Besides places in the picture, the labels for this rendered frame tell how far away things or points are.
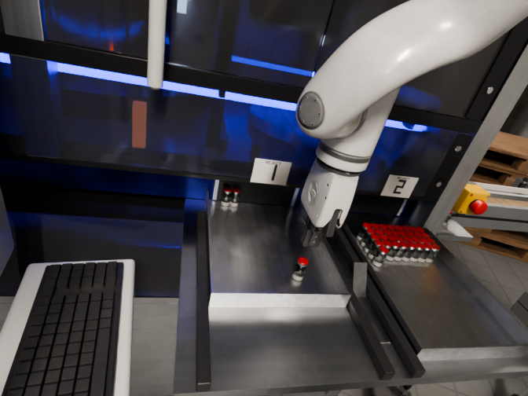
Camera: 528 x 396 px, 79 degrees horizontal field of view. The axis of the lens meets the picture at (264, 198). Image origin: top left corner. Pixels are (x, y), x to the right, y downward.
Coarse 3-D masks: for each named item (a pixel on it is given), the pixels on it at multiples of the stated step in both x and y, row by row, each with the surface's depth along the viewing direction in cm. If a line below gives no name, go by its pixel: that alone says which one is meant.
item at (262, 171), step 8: (256, 160) 70; (264, 160) 71; (272, 160) 71; (256, 168) 72; (264, 168) 72; (272, 168) 72; (280, 168) 73; (288, 168) 73; (256, 176) 73; (264, 176) 73; (280, 176) 74; (280, 184) 75
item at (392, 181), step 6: (390, 174) 79; (390, 180) 80; (396, 180) 80; (408, 180) 81; (414, 180) 81; (384, 186) 80; (390, 186) 81; (408, 186) 82; (414, 186) 82; (384, 192) 82; (390, 192) 82; (402, 192) 83; (408, 192) 83
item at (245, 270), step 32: (224, 224) 76; (256, 224) 78; (288, 224) 81; (224, 256) 66; (256, 256) 68; (288, 256) 71; (320, 256) 73; (224, 288) 59; (256, 288) 61; (288, 288) 62; (320, 288) 64
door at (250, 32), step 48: (48, 0) 50; (96, 0) 52; (144, 0) 53; (192, 0) 54; (240, 0) 55; (288, 0) 56; (96, 48) 55; (144, 48) 56; (192, 48) 58; (240, 48) 59; (288, 48) 60
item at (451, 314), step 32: (448, 256) 81; (384, 288) 63; (416, 288) 70; (448, 288) 73; (480, 288) 71; (416, 320) 62; (448, 320) 64; (480, 320) 66; (512, 320) 64; (416, 352) 54; (448, 352) 55; (480, 352) 57; (512, 352) 59
